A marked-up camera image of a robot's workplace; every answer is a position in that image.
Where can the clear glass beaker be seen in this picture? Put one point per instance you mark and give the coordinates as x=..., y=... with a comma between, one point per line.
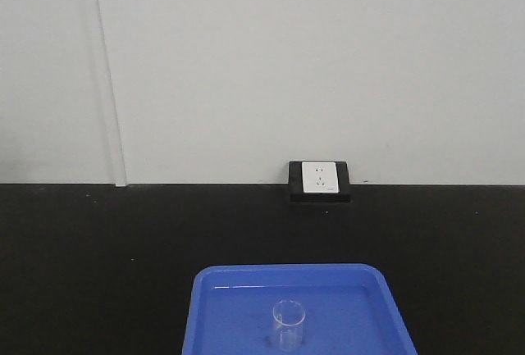
x=288, y=324

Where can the white socket in black box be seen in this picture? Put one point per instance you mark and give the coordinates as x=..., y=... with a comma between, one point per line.
x=318, y=182

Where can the blue plastic tray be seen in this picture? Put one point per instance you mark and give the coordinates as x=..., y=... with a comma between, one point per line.
x=349, y=310

